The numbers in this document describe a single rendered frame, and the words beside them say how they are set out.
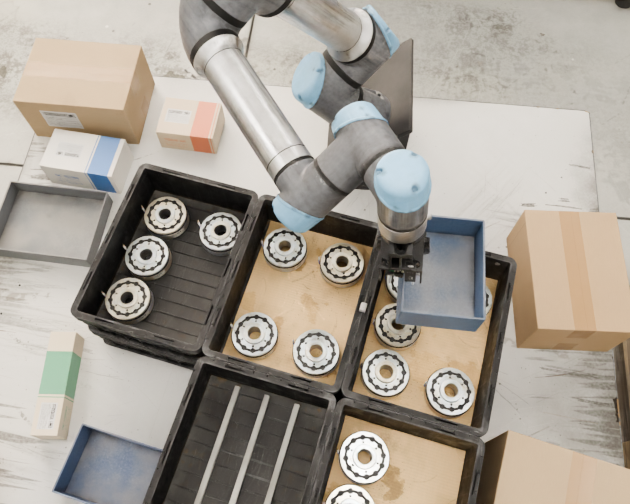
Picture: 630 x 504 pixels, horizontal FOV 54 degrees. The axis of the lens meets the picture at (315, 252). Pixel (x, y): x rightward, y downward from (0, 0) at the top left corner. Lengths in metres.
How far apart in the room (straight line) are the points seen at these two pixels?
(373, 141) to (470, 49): 2.17
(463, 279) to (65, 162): 1.09
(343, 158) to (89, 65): 1.09
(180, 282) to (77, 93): 0.62
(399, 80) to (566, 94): 1.50
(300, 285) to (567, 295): 0.61
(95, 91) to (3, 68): 1.45
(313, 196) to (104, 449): 0.87
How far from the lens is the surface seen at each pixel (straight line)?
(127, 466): 1.54
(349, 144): 0.90
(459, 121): 1.88
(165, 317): 1.46
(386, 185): 0.82
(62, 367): 1.58
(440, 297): 1.20
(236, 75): 1.05
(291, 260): 1.44
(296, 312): 1.42
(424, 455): 1.37
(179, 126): 1.77
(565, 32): 3.23
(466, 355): 1.43
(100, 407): 1.59
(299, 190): 0.94
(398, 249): 0.96
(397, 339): 1.38
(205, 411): 1.39
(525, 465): 1.35
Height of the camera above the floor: 2.18
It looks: 66 degrees down
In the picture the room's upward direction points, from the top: 1 degrees counter-clockwise
